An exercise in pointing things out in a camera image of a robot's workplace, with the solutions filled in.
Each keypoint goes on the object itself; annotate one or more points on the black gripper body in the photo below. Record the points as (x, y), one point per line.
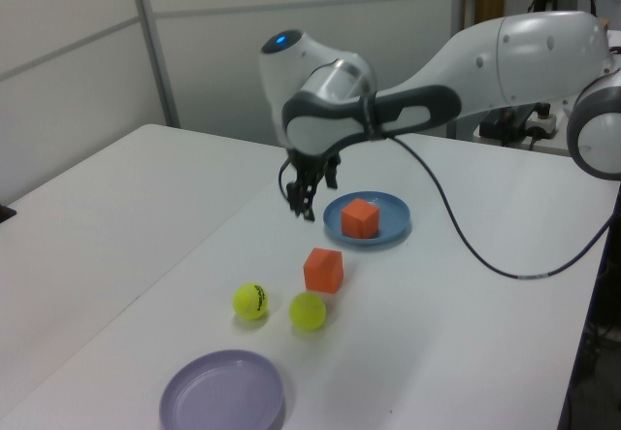
(308, 163)

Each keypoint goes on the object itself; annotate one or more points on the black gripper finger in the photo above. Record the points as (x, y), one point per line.
(303, 199)
(332, 175)

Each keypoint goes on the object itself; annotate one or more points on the orange foam cube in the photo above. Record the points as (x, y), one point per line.
(359, 221)
(322, 272)

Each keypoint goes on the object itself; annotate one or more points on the yellow tennis ball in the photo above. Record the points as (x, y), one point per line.
(307, 312)
(247, 304)

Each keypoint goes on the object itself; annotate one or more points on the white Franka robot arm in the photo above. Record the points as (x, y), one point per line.
(533, 51)

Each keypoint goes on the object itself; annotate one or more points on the blue plate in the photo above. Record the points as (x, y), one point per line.
(398, 221)

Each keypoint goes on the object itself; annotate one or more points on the purple plate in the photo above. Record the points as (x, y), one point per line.
(220, 396)

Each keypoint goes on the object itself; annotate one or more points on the white power strip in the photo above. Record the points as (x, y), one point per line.
(541, 122)

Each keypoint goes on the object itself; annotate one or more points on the brown cardboard box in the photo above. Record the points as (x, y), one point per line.
(489, 3)

